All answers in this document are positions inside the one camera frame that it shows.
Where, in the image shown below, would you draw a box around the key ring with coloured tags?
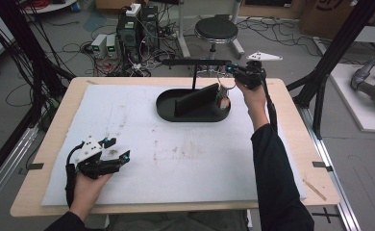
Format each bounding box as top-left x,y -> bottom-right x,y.
214,68 -> 238,111

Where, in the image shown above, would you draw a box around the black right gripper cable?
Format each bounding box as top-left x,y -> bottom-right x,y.
260,76 -> 279,135

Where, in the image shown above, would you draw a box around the aluminium rail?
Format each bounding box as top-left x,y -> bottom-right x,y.
0,124 -> 39,215
298,105 -> 363,231

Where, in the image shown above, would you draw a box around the white power adapter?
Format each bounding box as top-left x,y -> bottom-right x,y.
125,3 -> 142,18

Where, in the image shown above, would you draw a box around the grey bench power supply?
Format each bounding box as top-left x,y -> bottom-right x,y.
105,34 -> 119,60
90,33 -> 109,60

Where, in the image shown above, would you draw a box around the white table frame legs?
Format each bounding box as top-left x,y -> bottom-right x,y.
175,0 -> 246,61

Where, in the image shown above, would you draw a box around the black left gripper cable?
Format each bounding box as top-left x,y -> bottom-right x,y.
64,141 -> 86,209

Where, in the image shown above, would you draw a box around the black wallet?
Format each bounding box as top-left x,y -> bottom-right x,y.
174,82 -> 220,118

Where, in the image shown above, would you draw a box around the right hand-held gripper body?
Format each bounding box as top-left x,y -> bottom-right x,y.
235,51 -> 284,90

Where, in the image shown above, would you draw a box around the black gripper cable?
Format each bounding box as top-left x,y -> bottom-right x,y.
64,141 -> 86,209
260,76 -> 279,135

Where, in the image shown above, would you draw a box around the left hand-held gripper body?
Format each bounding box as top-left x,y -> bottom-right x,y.
75,136 -> 123,180

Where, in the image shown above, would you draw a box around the person's left hand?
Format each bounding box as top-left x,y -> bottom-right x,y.
69,171 -> 113,221

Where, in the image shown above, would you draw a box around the black metal frame post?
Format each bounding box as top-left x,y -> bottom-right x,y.
0,0 -> 76,191
286,0 -> 375,140

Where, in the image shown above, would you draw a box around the white board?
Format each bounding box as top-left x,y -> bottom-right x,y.
329,63 -> 375,135

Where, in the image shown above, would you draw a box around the black key rack with tray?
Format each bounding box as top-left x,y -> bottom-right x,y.
155,58 -> 233,123

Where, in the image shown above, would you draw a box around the person's right hand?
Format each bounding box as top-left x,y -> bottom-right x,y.
235,78 -> 270,132

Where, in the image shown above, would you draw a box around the thin wooden strip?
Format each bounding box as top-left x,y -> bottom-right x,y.
302,178 -> 328,202

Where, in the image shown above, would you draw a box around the black computer tower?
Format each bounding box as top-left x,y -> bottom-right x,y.
139,5 -> 161,52
115,13 -> 142,64

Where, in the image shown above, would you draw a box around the brown cardboard box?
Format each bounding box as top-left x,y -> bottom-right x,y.
298,0 -> 375,40

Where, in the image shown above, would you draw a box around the black tape piece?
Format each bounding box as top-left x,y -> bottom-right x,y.
17,162 -> 45,176
312,161 -> 335,173

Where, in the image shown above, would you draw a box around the black round stool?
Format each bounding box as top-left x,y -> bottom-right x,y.
193,13 -> 240,78

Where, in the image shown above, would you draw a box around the person's lap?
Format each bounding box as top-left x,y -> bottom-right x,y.
107,209 -> 251,231

